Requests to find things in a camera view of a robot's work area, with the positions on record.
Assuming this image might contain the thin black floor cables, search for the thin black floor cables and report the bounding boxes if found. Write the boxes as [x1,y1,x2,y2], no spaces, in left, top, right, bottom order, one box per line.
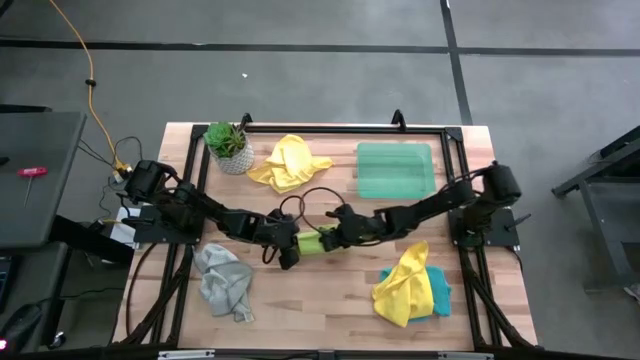
[77,134,147,224]

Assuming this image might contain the black left camera cable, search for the black left camera cable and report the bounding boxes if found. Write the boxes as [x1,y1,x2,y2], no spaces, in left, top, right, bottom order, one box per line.
[259,194,306,266]

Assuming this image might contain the teal microfiber towel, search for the teal microfiber towel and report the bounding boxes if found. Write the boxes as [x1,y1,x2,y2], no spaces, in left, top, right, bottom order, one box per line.
[378,265,453,324]

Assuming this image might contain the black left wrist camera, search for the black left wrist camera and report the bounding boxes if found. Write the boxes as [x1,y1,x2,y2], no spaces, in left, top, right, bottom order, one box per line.
[278,247,301,271]

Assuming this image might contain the black metal cart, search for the black metal cart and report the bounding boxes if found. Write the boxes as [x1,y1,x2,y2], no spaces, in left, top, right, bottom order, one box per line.
[551,124,640,294]

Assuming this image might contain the black angled support bar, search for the black angled support bar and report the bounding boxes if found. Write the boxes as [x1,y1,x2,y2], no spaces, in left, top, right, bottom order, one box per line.
[48,214,136,265]

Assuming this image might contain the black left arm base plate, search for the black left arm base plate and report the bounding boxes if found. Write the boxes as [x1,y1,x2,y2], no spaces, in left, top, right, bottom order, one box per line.
[121,204,205,246]

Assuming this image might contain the white paper sheet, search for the white paper sheet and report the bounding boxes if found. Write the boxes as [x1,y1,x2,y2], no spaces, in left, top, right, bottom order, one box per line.
[108,206,141,250]

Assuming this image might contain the black computer mouse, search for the black computer mouse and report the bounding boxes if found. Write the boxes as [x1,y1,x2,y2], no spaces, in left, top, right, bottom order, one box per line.
[0,303,44,354]

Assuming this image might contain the lime green microfiber towel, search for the lime green microfiber towel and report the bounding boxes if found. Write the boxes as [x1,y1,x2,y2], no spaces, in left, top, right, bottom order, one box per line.
[297,225,347,257]

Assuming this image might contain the black keyboard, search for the black keyboard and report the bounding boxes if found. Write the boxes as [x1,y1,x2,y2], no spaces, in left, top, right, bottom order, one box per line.
[0,255,12,314]

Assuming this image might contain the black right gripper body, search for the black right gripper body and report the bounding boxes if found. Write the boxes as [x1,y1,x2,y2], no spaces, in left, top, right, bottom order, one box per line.
[327,204,389,250]

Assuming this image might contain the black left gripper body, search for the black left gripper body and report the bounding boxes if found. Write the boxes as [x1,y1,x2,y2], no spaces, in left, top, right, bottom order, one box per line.
[247,209,301,251]

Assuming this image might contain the dark low desk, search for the dark low desk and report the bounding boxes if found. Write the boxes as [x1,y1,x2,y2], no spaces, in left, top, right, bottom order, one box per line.
[0,242,69,351]

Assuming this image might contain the grey waffle-weave towel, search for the grey waffle-weave towel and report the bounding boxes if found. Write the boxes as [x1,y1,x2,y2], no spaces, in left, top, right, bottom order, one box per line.
[193,243,256,324]

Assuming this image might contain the yellow extension cable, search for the yellow extension cable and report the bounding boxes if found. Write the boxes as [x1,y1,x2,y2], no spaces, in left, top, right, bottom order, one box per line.
[48,0,132,182]

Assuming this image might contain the yellow microfiber towel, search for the yellow microfiber towel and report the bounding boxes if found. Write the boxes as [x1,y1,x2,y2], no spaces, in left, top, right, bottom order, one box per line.
[246,133,335,195]
[371,240,435,329]

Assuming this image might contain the silver table bracket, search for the silver table bracket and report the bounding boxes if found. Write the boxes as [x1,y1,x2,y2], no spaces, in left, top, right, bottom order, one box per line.
[158,349,216,360]
[438,351,495,360]

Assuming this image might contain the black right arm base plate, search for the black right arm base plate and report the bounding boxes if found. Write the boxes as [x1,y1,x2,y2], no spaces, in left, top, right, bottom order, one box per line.
[447,207,532,249]

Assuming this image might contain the red-handled hex key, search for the red-handled hex key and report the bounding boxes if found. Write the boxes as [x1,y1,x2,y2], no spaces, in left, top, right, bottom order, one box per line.
[17,166,50,207]

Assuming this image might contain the succulent in patterned white pot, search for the succulent in patterned white pot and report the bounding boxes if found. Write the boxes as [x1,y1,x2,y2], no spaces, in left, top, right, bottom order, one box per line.
[202,121,255,176]

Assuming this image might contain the grey side table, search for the grey side table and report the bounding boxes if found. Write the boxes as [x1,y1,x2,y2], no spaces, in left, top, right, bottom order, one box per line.
[0,110,88,250]

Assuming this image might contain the translucent teal plastic bin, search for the translucent teal plastic bin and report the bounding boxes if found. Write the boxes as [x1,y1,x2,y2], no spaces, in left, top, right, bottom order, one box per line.
[355,142,437,200]

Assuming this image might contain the black aluminium table frame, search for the black aluminium table frame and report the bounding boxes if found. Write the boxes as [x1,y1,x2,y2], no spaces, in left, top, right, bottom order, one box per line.
[112,109,539,351]

